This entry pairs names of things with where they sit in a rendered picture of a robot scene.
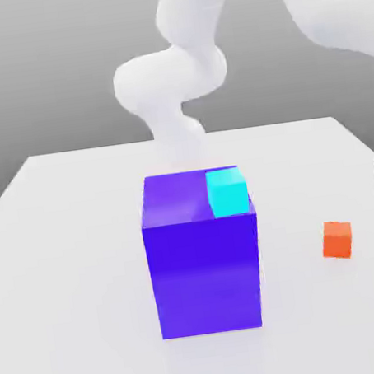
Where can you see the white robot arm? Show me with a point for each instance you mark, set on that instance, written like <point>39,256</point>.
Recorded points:
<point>172,76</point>

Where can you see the small cyan cube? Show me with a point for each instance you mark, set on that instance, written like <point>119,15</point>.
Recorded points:
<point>227,193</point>

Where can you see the small orange cube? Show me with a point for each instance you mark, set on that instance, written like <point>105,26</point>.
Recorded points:
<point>336,241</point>

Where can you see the large purple box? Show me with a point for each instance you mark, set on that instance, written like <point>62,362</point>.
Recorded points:
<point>204,271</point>

